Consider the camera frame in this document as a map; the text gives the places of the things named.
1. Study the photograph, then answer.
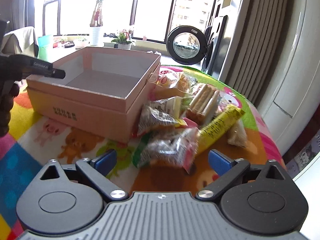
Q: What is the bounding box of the yellow cheese stick packet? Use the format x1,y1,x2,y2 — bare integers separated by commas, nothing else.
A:
196,105,245,155

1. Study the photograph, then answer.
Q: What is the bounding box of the small beige snack packet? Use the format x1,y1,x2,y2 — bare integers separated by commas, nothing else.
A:
227,120,247,147

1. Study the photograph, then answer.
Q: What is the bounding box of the white air conditioner unit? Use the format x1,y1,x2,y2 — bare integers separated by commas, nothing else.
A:
256,0,320,157

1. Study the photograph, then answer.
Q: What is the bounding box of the wafer biscuit clear packet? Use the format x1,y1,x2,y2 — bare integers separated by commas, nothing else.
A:
185,83,220,126

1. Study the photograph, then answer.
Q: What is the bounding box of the green plastic bucket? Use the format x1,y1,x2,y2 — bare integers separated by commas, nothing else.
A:
37,35,54,61

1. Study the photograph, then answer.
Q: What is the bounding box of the colourful cartoon play mat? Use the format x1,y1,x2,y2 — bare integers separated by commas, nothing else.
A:
1,66,283,239

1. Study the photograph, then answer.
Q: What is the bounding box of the dark grey washing machine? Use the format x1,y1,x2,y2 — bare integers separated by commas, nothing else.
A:
201,15,228,79

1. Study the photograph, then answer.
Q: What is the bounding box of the tall plant white pot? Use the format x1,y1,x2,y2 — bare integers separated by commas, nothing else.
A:
89,0,104,46

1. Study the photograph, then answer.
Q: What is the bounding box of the sesame snack packet front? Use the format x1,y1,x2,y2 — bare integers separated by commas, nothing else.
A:
132,127,199,173

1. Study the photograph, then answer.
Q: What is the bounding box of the pink cardboard box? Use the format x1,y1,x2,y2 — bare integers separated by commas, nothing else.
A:
27,47,161,143

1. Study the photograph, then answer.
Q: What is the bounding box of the pink flowering potted plant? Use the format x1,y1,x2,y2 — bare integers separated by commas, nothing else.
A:
111,30,136,50

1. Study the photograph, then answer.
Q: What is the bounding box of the beige cloth covered chair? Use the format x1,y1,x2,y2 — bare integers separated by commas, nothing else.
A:
1,27,39,58

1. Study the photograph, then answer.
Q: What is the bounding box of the round washing machine door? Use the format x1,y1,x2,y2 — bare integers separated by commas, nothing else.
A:
166,25,208,65

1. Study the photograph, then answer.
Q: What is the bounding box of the yellow bread bun packet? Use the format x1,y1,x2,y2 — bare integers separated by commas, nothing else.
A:
151,72,197,100

